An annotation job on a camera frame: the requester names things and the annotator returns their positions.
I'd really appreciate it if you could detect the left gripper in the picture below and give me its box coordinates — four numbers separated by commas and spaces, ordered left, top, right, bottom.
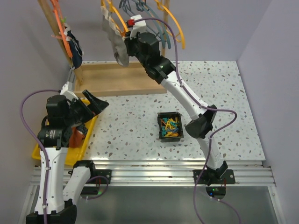
64, 90, 108, 126

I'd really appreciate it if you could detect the grey underwear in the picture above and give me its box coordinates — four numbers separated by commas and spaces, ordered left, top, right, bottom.
101, 6, 129, 67

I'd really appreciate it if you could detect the navy striped underwear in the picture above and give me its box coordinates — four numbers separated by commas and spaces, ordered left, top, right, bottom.
76, 124, 88, 136

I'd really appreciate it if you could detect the rust orange underwear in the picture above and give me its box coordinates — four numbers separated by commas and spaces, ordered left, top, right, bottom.
69, 127, 85, 148

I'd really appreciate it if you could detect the teal hanger with grey underwear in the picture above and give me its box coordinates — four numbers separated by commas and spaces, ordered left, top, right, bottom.
118, 0, 169, 49

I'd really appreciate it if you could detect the blue-grey hanger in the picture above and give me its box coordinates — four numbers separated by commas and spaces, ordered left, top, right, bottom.
133, 0, 171, 49

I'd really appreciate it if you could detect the yellow plastic hanger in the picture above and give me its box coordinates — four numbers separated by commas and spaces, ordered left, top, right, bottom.
155, 0, 186, 49

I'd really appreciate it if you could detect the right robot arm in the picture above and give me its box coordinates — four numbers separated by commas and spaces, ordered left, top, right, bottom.
124, 32, 228, 185

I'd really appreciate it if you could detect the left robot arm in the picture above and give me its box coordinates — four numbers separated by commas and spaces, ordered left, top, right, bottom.
26, 88, 109, 224

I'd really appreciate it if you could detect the wooden hanger rack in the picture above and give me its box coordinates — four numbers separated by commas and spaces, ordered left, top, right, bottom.
37, 0, 171, 98

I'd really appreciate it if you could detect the navy underwear on orange hanger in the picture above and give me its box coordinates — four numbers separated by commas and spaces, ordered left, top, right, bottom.
64, 23, 84, 70

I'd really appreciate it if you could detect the orange hanger on rack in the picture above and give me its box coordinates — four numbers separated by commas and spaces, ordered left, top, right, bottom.
50, 0, 72, 58

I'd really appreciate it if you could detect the yellow plastic tray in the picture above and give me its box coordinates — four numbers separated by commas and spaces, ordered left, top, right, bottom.
31, 98, 98, 166

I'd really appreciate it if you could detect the black clip box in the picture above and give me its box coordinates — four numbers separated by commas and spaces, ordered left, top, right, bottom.
157, 112, 184, 142

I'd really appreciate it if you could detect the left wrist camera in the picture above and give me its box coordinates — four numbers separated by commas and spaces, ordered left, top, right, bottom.
60, 81, 78, 101

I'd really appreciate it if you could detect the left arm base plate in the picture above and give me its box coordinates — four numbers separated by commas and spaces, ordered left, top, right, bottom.
81, 169, 112, 196

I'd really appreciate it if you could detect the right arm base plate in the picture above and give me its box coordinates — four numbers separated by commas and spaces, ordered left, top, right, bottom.
198, 169, 235, 186

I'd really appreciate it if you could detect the aluminium rail frame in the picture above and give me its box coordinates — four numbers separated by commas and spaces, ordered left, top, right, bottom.
18, 70, 288, 224

